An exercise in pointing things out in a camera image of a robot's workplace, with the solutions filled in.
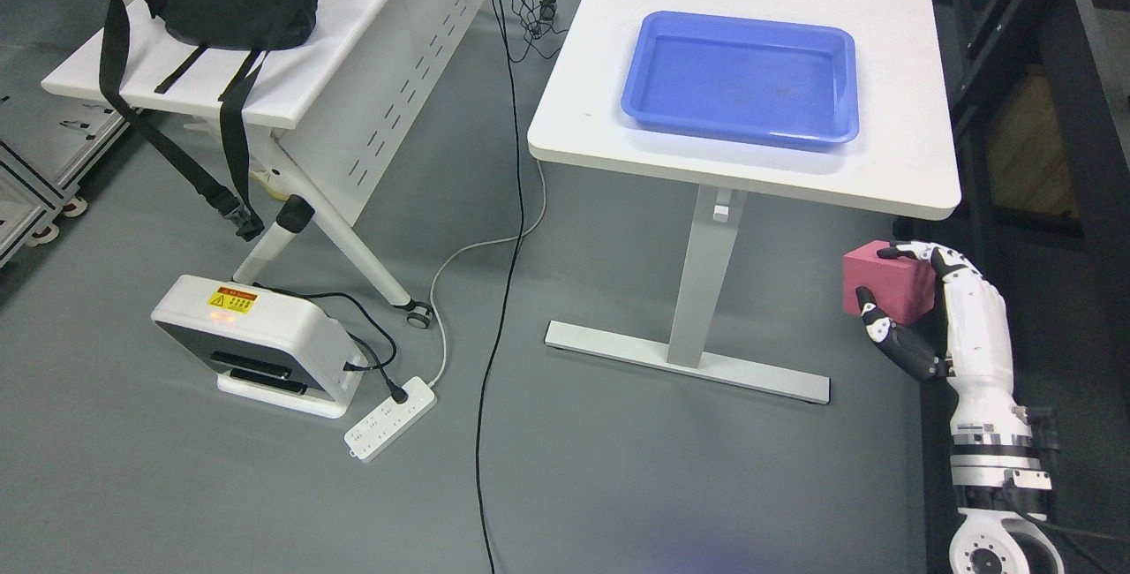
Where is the blue plastic tray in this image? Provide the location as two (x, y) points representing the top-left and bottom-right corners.
(622, 11), (860, 150)

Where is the white rectangular table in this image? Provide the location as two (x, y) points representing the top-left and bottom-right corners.
(528, 0), (961, 405)

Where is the white power cord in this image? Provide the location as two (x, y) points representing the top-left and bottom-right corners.
(428, 159), (548, 385)

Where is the white box device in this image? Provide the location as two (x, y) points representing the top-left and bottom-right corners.
(153, 275), (365, 419)

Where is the white power strip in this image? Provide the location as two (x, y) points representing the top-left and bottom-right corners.
(344, 376), (437, 463)

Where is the black shelf right side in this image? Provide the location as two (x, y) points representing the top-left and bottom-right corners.
(893, 0), (1127, 534)

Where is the long black cable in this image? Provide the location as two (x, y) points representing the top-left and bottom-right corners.
(472, 0), (525, 574)

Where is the white folding table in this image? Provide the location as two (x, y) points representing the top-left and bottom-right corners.
(41, 0), (522, 330)

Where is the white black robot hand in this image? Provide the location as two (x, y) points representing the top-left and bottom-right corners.
(855, 240), (1033, 446)

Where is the pink foam block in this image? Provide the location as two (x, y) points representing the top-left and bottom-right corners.
(842, 240), (936, 325)

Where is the black shoulder bag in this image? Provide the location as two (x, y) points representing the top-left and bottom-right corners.
(98, 0), (318, 240)

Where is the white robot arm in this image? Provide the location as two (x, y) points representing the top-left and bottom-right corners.
(948, 406), (1064, 573)

